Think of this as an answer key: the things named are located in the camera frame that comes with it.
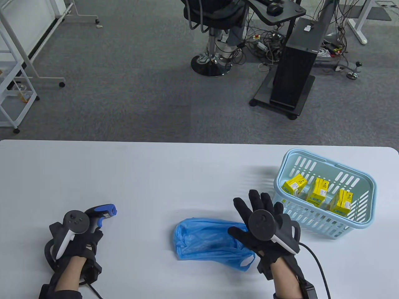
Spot person's right hand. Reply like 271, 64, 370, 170
228, 189, 301, 273

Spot person's left hand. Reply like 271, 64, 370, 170
49, 222, 104, 272

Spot yellow chrysanthemum tea package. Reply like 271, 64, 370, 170
282, 174, 308, 197
328, 189, 354, 217
306, 178, 329, 206

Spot black and blue barcode scanner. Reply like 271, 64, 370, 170
85, 204, 118, 233

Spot blue plastic bag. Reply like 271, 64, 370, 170
173, 218, 256, 272

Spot person's left forearm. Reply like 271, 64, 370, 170
55, 257, 87, 294

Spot person's right forearm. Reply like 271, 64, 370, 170
271, 258, 303, 299

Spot black and white hand controller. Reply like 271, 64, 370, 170
248, 210, 300, 254
55, 210, 91, 261

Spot light blue plastic basket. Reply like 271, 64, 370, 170
271, 148, 377, 240

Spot black wheeled tower cart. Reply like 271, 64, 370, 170
249, 67, 316, 121

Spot black office chair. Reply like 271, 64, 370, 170
183, 0, 250, 77

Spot black computer tower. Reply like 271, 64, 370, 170
270, 17, 331, 109

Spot white wheeled shelf cart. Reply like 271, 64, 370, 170
0, 53, 40, 134

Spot black standing desk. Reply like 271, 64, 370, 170
246, 0, 307, 44

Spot white desk leg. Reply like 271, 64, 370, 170
344, 0, 374, 45

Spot black floor mat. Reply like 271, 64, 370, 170
338, 4, 392, 21

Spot white whiteboard on stand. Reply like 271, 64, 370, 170
0, 0, 101, 88

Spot black wrist camera strap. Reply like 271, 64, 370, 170
299, 278, 317, 299
39, 282, 83, 299

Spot black glove cable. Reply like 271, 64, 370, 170
299, 243, 331, 299

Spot tangle of floor cables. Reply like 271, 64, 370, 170
237, 19, 354, 72

